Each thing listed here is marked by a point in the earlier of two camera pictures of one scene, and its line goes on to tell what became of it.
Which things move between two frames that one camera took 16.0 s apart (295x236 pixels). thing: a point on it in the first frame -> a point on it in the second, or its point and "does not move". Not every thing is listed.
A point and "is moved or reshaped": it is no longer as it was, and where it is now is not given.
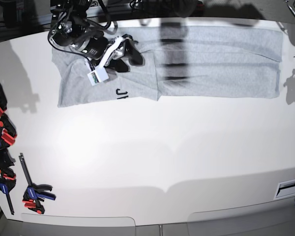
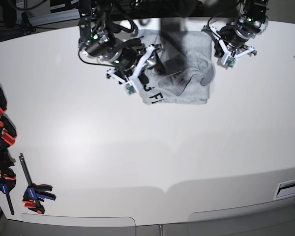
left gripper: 115,50 -> 136,73
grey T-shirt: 186,62 is moved or reshaped
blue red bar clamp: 0,141 does not move
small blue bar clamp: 33,195 does not move
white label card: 287,189 does not move
